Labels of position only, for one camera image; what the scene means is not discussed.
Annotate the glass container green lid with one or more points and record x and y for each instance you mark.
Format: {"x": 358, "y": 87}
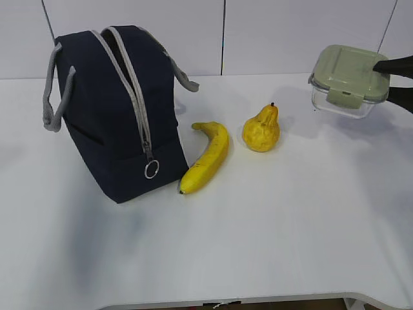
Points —
{"x": 344, "y": 82}

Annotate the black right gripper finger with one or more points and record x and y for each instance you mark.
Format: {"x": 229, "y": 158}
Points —
{"x": 399, "y": 67}
{"x": 402, "y": 97}

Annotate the navy lunch bag grey handles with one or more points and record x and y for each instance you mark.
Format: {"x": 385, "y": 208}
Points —
{"x": 114, "y": 91}

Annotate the yellow banana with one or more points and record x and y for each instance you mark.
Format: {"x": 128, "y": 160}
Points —
{"x": 206, "y": 167}

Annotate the yellow pear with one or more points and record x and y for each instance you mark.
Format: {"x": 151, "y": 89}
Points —
{"x": 262, "y": 132}

